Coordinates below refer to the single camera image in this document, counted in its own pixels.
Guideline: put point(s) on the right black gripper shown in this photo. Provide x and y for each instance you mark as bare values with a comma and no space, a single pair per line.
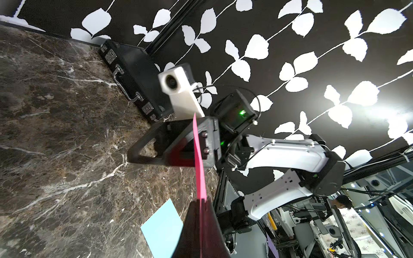
172,143

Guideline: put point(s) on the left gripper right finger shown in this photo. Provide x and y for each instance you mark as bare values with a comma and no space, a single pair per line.
213,241

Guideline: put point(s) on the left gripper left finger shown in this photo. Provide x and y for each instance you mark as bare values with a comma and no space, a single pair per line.
189,245

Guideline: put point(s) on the pink square paper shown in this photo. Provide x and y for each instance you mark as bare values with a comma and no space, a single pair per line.
201,189

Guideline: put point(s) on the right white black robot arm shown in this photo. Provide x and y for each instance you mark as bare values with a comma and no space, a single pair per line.
309,167

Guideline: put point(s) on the black carrying case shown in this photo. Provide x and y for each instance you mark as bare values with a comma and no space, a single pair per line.
136,75

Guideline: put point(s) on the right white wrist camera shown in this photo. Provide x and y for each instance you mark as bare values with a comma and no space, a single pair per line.
178,83

